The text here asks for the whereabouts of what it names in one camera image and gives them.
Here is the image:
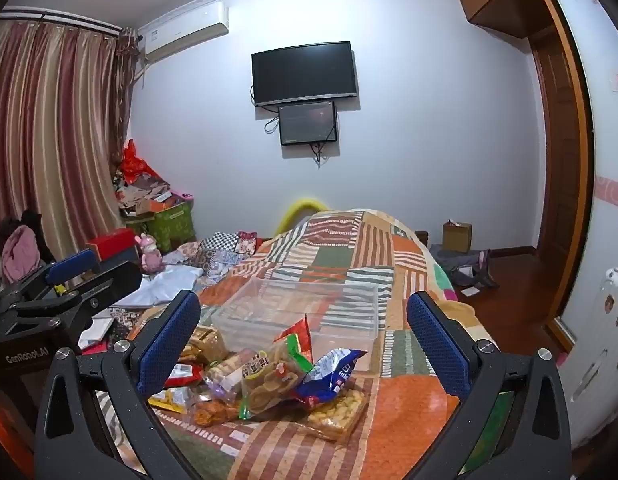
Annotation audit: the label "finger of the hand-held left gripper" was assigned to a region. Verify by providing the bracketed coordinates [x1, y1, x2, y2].
[0, 249, 100, 311]
[9, 259, 144, 331]

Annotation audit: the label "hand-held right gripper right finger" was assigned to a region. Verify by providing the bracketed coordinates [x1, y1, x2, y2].
[406, 290, 572, 480]

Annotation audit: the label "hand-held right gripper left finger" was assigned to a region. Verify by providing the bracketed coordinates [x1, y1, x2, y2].
[33, 290, 202, 480]

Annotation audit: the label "tan biscuit packet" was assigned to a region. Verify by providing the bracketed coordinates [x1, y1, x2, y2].
[181, 327, 227, 363]

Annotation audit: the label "clear ring cookie bag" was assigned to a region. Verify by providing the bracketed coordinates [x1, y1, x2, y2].
[239, 350, 310, 418]

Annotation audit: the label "blue white snack packet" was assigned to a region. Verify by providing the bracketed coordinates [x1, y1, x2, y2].
[294, 349, 370, 411]

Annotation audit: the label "orange puffed snack packet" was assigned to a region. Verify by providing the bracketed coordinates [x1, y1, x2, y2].
[294, 387, 367, 442]

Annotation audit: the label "clear plastic container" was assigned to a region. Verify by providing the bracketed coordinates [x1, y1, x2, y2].
[210, 280, 380, 373]

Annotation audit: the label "red box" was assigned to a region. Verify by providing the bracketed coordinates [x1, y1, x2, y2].
[86, 228, 140, 263]

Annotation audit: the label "pink plush toy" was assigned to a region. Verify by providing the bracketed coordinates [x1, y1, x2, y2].
[134, 234, 165, 275]

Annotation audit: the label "pink clothing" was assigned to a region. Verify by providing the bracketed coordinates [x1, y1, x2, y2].
[1, 225, 42, 283]

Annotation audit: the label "white cloth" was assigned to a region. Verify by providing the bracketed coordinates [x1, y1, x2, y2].
[116, 265, 205, 308]

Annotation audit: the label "yellow snack packet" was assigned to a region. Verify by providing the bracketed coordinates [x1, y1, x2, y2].
[148, 387, 190, 413]

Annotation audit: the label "clear biscuit packet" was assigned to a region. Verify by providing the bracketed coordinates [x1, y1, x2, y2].
[204, 347, 270, 396]

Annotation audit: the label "red crispy snack packet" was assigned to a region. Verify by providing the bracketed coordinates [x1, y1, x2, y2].
[191, 392, 240, 428]

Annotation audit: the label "grey bag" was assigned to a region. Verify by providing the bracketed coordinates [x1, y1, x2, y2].
[429, 242, 500, 291]

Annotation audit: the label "green storage box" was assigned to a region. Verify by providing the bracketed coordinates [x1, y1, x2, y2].
[139, 200, 197, 256]

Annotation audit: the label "pile of papers and boxes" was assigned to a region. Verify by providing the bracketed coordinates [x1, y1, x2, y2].
[114, 165, 190, 216]

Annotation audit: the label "cardboard box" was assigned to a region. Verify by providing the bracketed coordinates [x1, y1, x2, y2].
[442, 220, 473, 253]

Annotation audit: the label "checkered cloth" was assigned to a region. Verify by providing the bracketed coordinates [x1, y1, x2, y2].
[199, 231, 240, 251]

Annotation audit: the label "red plastic bag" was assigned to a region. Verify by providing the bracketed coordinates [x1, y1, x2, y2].
[121, 139, 152, 181]

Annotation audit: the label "patchwork blanket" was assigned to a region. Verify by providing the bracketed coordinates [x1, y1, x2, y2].
[96, 210, 500, 480]

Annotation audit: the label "green red snack packet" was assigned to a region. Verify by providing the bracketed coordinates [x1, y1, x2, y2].
[274, 317, 315, 376]

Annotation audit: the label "striped curtain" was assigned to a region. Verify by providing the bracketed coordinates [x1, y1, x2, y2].
[0, 10, 140, 281]

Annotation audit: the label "red patterned cushion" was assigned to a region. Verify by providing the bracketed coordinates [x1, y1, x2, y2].
[236, 230, 260, 256]

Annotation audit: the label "white appliance with stickers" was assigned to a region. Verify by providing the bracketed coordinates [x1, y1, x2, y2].
[559, 265, 618, 451]

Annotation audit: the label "yellow foam tube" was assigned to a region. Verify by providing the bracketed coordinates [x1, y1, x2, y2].
[274, 199, 330, 238]

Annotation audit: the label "small black monitor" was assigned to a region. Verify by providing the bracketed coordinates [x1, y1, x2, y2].
[278, 101, 338, 147]

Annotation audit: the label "white air conditioner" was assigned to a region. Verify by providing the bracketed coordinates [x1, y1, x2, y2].
[139, 1, 230, 63]

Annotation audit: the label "black monitor cables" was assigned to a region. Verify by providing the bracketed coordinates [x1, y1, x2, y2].
[309, 142, 336, 167]

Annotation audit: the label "wooden door frame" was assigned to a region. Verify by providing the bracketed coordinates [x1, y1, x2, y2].
[526, 0, 595, 356]

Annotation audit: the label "black wall television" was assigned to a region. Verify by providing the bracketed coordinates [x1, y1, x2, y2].
[251, 41, 360, 107]

